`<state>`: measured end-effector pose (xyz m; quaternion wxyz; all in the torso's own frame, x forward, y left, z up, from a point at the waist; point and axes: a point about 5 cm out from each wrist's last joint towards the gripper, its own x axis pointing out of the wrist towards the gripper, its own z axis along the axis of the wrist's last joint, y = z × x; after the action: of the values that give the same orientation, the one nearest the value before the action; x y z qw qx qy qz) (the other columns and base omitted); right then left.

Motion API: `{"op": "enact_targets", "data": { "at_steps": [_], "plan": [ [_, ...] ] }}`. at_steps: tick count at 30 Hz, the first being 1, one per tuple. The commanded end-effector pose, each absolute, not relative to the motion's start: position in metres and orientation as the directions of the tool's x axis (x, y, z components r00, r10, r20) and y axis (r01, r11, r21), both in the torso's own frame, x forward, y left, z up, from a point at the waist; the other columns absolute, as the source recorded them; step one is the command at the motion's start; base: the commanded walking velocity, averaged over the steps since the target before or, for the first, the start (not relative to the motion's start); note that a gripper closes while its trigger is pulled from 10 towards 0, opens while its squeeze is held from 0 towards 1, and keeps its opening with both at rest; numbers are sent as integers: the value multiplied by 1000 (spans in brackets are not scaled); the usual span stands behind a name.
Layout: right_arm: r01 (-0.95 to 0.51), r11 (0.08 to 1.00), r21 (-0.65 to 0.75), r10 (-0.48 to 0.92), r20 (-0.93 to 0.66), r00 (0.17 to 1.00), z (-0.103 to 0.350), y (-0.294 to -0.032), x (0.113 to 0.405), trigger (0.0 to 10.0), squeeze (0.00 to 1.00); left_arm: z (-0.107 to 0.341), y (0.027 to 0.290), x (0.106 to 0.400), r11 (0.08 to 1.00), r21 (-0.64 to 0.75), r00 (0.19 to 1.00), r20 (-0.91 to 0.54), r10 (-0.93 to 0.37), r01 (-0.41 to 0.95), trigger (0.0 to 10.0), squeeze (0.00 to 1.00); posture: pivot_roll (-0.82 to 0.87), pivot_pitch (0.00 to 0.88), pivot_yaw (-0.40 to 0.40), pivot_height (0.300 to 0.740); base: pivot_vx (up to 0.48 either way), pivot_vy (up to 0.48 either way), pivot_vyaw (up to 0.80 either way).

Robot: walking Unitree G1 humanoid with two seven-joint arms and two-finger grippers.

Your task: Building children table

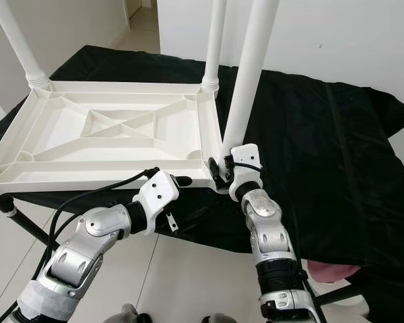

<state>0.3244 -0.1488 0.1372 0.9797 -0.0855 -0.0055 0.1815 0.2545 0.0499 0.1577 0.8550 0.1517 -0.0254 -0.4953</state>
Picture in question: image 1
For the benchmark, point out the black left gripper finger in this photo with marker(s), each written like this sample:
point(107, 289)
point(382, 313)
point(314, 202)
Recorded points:
point(183, 181)

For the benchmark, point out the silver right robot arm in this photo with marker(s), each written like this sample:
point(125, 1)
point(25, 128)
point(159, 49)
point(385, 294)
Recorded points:
point(269, 235)

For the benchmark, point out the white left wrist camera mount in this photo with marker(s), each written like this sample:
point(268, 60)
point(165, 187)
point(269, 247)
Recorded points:
point(158, 192)

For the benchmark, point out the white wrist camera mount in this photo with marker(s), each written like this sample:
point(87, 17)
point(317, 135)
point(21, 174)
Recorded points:
point(158, 192)
point(248, 156)

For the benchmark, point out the grey right robot leg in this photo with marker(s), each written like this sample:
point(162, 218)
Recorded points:
point(222, 317)

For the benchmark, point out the white plastic table leg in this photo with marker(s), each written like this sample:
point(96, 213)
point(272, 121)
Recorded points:
point(20, 40)
point(214, 40)
point(249, 67)

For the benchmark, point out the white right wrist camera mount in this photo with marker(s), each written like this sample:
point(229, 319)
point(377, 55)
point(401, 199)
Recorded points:
point(248, 156)

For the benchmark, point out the pink cloth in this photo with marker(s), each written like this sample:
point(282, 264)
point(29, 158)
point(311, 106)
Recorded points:
point(333, 271)

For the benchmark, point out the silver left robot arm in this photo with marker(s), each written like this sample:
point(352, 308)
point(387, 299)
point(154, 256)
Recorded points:
point(87, 249)

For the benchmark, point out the white plastic table top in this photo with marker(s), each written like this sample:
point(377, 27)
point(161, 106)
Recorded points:
point(67, 134)

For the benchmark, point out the black metal table leg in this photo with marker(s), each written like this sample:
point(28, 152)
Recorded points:
point(342, 293)
point(34, 227)

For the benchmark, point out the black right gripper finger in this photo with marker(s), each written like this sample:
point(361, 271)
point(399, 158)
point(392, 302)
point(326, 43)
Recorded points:
point(214, 169)

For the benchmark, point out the black table cloth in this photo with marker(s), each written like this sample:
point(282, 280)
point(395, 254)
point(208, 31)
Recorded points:
point(350, 168)

